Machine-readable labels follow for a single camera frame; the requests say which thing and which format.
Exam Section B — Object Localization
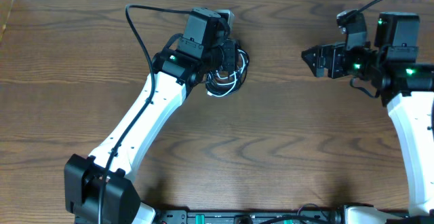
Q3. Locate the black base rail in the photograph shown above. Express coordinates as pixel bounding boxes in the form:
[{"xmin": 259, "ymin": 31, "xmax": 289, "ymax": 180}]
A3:
[{"xmin": 149, "ymin": 202, "xmax": 416, "ymax": 224}]

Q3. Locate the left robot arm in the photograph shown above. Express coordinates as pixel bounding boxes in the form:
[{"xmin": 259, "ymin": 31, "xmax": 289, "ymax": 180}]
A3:
[{"xmin": 64, "ymin": 7, "xmax": 246, "ymax": 223}]

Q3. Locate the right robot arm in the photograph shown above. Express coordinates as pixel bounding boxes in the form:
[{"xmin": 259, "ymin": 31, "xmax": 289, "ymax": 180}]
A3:
[{"xmin": 301, "ymin": 10, "xmax": 433, "ymax": 223}]

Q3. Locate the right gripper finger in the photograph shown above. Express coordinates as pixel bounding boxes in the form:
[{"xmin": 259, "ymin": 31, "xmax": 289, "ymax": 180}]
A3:
[
  {"xmin": 303, "ymin": 58, "xmax": 324, "ymax": 77},
  {"xmin": 301, "ymin": 45, "xmax": 322, "ymax": 61}
]

